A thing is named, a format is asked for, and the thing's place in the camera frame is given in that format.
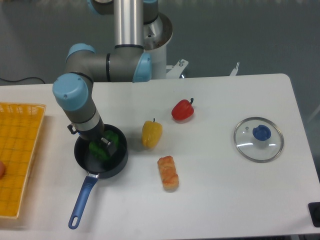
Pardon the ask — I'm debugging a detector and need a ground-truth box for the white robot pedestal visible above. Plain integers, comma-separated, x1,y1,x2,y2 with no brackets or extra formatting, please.
142,12,241,81

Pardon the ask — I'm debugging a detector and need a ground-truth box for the black pot blue handle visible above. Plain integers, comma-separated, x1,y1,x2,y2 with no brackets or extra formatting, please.
68,124,128,230

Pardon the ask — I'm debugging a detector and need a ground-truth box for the green bell pepper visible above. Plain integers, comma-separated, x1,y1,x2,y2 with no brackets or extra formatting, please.
89,130,119,162

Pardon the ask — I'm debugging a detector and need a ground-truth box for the black cable on floor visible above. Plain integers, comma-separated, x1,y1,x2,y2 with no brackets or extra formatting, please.
0,76,46,84

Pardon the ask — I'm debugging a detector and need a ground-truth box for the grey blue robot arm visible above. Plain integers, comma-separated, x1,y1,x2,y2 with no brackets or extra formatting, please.
52,0,158,158

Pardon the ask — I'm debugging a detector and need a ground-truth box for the bread loaf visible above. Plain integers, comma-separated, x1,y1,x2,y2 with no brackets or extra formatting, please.
157,155,179,191

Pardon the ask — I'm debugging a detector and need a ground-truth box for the yellow bell pepper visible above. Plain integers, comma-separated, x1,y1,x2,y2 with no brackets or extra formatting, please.
141,118,163,149

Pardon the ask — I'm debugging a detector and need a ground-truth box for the glass lid blue knob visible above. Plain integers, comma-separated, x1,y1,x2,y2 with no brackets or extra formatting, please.
233,116,285,163

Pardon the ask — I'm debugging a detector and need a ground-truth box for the red bell pepper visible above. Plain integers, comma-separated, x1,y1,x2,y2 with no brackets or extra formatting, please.
171,98,195,121

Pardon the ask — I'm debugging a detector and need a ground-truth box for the black device at edge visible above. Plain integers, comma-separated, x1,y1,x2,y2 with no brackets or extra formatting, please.
308,202,320,228

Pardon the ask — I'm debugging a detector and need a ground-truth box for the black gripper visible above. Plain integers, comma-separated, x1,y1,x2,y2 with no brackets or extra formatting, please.
67,122,119,157

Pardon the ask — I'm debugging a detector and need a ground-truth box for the orange round object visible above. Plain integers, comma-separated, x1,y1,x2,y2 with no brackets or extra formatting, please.
0,161,6,178

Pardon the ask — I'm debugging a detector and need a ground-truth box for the yellow woven basket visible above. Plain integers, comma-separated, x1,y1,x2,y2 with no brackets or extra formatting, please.
0,102,46,219

